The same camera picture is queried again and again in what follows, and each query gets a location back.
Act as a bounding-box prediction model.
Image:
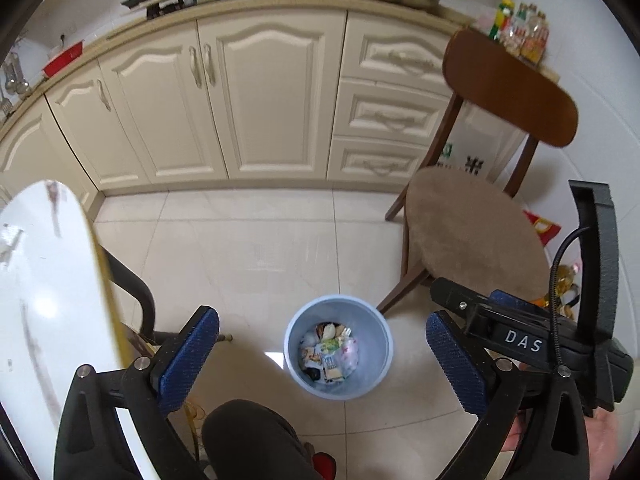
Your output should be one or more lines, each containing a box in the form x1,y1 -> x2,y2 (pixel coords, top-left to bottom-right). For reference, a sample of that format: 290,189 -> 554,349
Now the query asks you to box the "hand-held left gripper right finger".
426,311 -> 591,480

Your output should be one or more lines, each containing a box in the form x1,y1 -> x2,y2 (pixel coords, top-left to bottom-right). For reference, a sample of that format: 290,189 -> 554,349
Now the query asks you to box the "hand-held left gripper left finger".
54,306 -> 221,480

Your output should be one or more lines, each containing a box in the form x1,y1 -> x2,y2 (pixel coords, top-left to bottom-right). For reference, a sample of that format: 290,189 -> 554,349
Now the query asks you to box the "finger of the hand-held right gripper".
490,289 -> 551,319
429,276 -> 496,338

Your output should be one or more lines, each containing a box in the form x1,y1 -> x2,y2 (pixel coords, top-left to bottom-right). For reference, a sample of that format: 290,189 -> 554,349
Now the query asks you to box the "pale blue waste bin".
284,296 -> 394,401

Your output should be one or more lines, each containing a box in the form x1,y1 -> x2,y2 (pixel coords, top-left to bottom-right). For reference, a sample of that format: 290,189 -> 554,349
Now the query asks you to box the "person's right hand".
584,410 -> 626,480

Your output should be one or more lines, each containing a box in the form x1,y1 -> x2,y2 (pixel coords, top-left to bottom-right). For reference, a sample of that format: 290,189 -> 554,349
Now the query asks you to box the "yellow oil bottle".
537,262 -> 583,311

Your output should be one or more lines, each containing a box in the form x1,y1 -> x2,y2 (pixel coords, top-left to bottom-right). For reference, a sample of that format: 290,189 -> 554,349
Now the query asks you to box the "brown wooden chair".
375,29 -> 578,313

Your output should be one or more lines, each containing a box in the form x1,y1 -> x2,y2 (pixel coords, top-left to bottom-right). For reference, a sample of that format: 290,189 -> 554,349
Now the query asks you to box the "yellow red snack bag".
522,208 -> 563,248

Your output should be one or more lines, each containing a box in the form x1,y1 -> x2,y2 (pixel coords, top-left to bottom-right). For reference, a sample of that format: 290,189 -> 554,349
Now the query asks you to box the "person's dark trousered leg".
201,399 -> 321,480

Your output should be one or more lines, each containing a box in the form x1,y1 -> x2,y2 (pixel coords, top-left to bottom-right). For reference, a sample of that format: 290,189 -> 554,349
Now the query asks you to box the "white printed bag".
435,110 -> 526,196

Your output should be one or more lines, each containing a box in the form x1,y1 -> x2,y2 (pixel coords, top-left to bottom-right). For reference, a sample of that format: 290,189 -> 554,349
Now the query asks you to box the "red slipper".
312,452 -> 338,480

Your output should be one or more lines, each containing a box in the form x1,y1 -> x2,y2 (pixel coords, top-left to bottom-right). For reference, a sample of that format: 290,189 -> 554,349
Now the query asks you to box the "round white marble table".
0,180 -> 166,480

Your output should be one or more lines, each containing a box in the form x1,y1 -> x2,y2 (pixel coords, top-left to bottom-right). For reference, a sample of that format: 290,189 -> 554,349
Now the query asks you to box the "cluster of condiment bottles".
490,0 -> 551,65

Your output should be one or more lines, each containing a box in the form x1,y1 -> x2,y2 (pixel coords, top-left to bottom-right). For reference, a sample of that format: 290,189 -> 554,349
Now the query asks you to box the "red plastic basket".
41,42 -> 85,78

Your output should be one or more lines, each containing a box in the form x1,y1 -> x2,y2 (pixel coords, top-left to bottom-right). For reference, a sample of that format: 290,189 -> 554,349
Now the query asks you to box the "row of hanging steel utensils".
0,52 -> 32,118

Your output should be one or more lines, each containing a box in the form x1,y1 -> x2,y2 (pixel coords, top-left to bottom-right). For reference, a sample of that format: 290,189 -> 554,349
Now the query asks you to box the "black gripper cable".
547,226 -> 592,373

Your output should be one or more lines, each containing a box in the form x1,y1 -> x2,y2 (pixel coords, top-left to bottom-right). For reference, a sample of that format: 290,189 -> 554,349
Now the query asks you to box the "black curved metal frame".
100,245 -> 181,348

